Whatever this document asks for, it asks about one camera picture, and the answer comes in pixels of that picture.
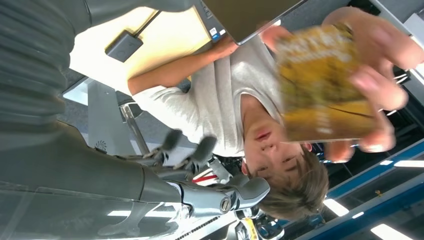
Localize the small black square reader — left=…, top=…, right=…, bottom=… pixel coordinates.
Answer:
left=104, top=29, right=144, bottom=63

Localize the person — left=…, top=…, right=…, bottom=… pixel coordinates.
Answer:
left=127, top=6, right=424, bottom=222

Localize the grey kiosk stand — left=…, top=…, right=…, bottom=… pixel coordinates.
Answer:
left=62, top=77, right=150, bottom=157

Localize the grey laptop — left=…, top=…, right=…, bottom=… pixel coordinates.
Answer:
left=193, top=0, right=309, bottom=46

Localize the chrome stanchion post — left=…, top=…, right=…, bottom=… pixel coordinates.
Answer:
left=115, top=99, right=152, bottom=157

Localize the black reader cable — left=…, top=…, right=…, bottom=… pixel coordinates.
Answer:
left=134, top=9, right=162, bottom=37

